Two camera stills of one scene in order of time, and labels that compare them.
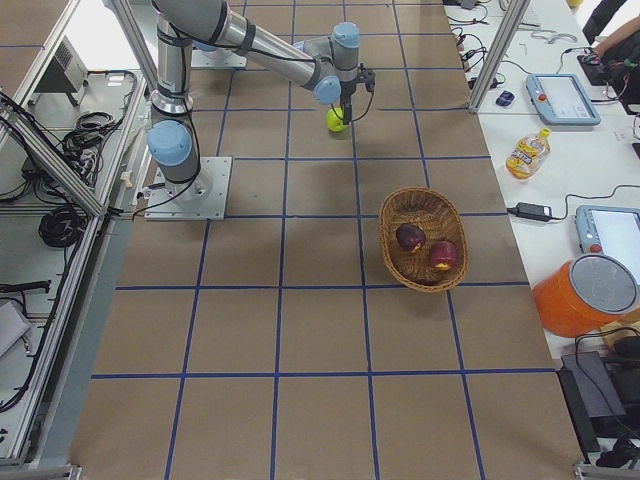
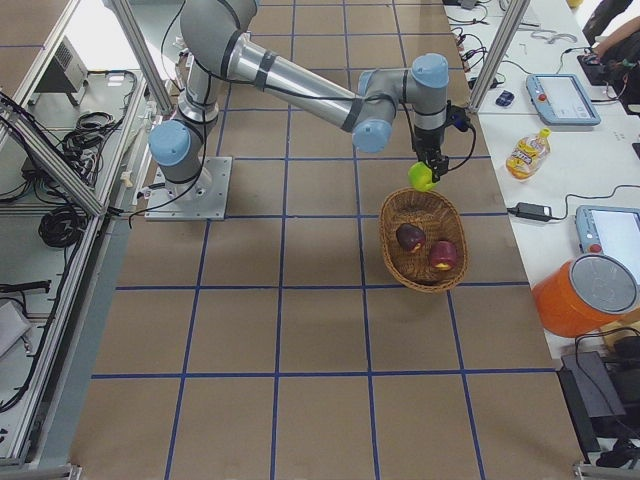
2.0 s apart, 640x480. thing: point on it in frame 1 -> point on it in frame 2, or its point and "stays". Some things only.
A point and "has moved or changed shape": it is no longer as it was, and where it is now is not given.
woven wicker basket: [423, 240] stays
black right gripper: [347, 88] -> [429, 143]
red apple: [442, 255] stays
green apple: [333, 122] has moved or changed shape
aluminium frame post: [508, 31] stays
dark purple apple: [409, 236] stays
